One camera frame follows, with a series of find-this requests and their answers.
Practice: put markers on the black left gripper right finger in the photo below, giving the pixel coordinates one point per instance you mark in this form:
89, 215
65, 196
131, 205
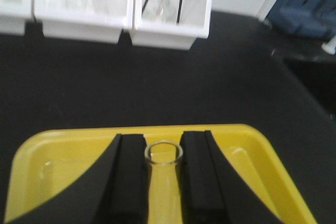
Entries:
211, 189

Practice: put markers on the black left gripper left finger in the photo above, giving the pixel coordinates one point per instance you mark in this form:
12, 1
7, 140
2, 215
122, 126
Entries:
113, 190

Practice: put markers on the tall clear test tube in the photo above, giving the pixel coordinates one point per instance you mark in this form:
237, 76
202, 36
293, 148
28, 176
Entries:
163, 158

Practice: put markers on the clear tube lying in tray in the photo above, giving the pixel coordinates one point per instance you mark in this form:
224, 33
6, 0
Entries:
242, 162

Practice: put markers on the yellow plastic tray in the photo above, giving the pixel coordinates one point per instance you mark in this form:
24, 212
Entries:
262, 171

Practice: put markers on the right white storage bin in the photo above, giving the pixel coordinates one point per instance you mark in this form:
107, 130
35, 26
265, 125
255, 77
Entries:
172, 24

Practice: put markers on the white storage bin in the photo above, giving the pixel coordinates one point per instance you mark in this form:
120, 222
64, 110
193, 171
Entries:
88, 20
14, 15
172, 24

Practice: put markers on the middle white storage bin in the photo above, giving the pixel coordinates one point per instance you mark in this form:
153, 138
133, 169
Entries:
88, 20

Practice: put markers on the blue pegboard drying rack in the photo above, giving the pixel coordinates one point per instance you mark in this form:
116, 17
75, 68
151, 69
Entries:
306, 18

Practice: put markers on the left white storage bin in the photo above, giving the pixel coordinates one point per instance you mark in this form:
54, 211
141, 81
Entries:
14, 15

